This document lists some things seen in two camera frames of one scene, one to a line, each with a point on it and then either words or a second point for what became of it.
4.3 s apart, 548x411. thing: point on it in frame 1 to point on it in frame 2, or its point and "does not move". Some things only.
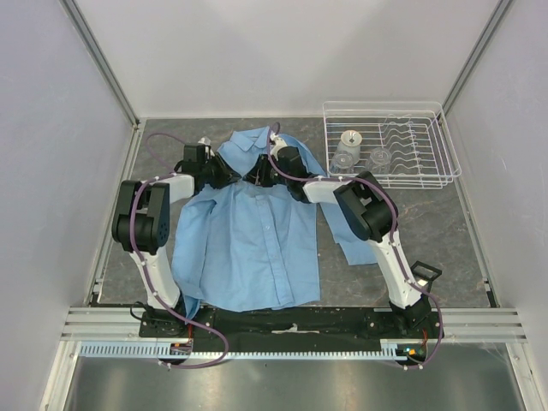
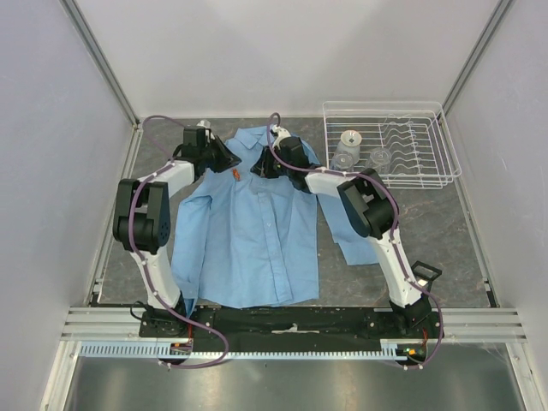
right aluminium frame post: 491,28 does not move
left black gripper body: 216,173 to 215,157
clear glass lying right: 379,161 does not move
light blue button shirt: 259,249 does not move
